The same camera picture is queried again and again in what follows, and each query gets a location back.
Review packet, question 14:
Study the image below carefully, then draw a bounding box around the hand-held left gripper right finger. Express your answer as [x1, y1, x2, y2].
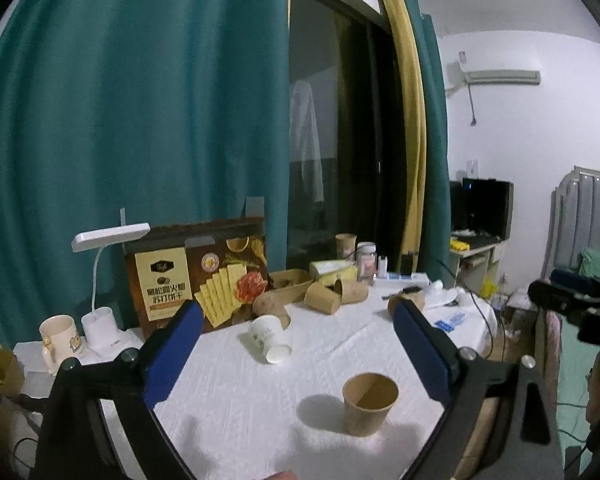
[393, 298, 567, 480]

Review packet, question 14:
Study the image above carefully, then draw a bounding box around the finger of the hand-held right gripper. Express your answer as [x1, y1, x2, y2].
[527, 279, 597, 313]

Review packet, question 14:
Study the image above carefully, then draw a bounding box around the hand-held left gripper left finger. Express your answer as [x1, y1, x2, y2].
[30, 300, 206, 480]

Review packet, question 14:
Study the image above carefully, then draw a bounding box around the white paper cup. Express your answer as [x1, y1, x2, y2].
[249, 314, 293, 365]

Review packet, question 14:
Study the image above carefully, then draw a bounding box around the brown paper cup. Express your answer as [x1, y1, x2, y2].
[342, 373, 400, 437]
[387, 290, 426, 318]
[335, 233, 357, 263]
[334, 278, 370, 305]
[304, 281, 342, 316]
[252, 292, 292, 331]

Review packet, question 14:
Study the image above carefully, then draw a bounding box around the blue packet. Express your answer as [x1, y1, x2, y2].
[437, 311, 468, 332]

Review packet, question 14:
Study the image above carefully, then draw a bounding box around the crumpled white tissue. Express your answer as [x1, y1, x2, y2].
[422, 280, 476, 308]

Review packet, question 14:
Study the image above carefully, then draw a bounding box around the brown cracker box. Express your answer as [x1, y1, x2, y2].
[124, 217, 271, 341]

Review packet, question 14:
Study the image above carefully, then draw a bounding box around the white computer desk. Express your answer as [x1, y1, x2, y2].
[450, 232, 505, 293]

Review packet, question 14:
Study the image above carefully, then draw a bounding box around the grey padded headboard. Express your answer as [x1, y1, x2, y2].
[545, 165, 600, 281]

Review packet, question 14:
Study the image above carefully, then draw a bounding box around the white tablecloth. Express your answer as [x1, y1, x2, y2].
[14, 272, 501, 480]

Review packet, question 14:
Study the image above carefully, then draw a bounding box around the clear jar with white lid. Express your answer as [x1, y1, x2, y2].
[356, 242, 378, 282]

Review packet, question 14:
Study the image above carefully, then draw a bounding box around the black monitor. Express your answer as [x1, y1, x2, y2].
[450, 177, 514, 241]

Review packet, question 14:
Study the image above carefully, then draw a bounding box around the cream ceramic mug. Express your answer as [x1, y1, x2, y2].
[39, 315, 83, 376]

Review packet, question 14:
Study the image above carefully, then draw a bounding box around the yellow tissue box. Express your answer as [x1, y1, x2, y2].
[309, 259, 358, 286]

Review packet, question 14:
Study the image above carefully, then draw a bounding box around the white desk lamp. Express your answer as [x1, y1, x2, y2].
[71, 225, 151, 361]

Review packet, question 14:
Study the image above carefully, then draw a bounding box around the narrow green curtain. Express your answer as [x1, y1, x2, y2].
[400, 0, 453, 288]

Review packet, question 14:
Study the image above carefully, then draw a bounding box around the white air conditioner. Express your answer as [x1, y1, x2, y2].
[447, 57, 542, 88]

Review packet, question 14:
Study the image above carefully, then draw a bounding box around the yellow curtain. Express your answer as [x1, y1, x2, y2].
[374, 0, 427, 273]

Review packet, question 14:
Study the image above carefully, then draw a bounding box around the wide green curtain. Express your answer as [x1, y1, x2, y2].
[0, 0, 293, 346]

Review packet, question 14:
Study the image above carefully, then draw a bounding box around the dark glass window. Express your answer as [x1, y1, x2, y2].
[286, 0, 411, 271]

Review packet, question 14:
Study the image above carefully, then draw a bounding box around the black cable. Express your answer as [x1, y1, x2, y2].
[417, 252, 498, 358]

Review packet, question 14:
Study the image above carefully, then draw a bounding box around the air conditioner cable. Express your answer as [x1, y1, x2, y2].
[465, 85, 479, 128]

